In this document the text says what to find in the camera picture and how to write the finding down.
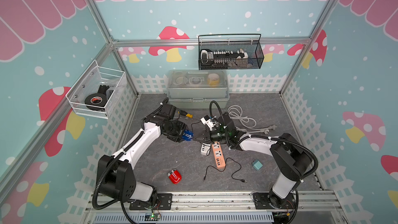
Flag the white power strip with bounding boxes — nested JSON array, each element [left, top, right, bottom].
[[201, 144, 211, 156]]

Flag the teal cube adapter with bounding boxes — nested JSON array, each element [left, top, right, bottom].
[[252, 159, 263, 171]]

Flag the black power strip in basket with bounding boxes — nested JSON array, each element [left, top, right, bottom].
[[200, 49, 248, 66]]

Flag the red blue electric shaver case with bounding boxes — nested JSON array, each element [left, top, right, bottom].
[[168, 169, 182, 184]]

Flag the white wire wall basket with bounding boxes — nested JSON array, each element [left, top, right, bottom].
[[65, 61, 127, 119]]

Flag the white coiled power cord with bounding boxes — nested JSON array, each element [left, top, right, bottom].
[[227, 105, 277, 133]]

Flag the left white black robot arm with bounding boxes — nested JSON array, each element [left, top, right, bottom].
[[92, 98, 186, 210]]

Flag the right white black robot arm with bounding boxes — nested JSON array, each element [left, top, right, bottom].
[[201, 101, 319, 209]]

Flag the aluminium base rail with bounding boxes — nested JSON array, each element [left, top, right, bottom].
[[81, 191, 349, 224]]

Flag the yellow black screwdriver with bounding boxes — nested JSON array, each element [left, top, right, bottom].
[[178, 110, 198, 119]]

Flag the translucent green storage box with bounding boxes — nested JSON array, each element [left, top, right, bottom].
[[167, 70, 230, 110]]

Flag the black wire mesh wall basket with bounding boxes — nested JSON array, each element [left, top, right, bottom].
[[198, 34, 264, 70]]

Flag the long black usb cable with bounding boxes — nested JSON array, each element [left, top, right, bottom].
[[203, 157, 248, 183]]

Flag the yellow tape roll in box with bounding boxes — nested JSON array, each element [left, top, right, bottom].
[[207, 73, 220, 87]]

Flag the black electrical tape roll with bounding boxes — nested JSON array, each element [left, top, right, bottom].
[[85, 93, 107, 111]]

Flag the orange power strip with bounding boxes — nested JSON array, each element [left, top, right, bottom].
[[211, 142, 226, 169]]

